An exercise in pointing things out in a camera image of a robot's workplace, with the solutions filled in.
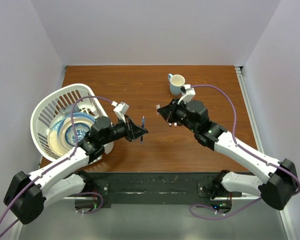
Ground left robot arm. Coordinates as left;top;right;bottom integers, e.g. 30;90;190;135
3;115;148;225

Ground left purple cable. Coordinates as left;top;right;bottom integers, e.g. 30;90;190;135
0;95;117;240

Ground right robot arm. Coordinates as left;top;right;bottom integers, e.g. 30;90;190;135
157;98;298;210

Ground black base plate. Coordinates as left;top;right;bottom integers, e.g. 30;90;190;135
57;169;243;210

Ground stacked plates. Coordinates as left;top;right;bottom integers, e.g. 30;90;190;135
47;112;95;157

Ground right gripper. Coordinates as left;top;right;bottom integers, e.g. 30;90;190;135
157;98;198;134

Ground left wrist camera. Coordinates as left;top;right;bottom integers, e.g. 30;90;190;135
111;101;130;123

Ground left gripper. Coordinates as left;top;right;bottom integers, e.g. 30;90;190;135
101;114;148;145

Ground purple pen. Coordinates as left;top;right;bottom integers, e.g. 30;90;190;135
140;116;146;145

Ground white laundry basket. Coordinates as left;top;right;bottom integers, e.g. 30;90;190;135
30;83;108;162

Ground grey object in basket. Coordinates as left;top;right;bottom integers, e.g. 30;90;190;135
60;105;78;116

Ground small grey clip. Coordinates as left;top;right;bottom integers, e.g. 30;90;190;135
156;104;161;116

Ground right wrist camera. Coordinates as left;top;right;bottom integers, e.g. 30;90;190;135
177;84;196;105

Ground light blue mug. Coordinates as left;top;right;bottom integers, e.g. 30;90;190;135
167;73;186;96

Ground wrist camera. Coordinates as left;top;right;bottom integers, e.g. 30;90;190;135
177;84;196;105
111;101;130;123

